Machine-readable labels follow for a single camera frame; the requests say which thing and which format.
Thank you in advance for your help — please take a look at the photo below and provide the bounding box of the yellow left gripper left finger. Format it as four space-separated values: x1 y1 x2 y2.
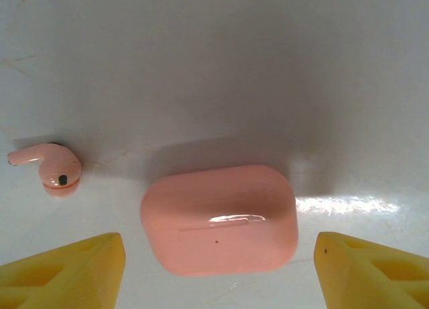
0 232 127 309

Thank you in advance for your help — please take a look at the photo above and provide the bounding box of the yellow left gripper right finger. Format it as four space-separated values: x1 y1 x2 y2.
316 231 429 309

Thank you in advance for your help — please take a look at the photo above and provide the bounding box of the pink wireless earbud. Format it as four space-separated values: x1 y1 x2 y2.
6 142 84 199

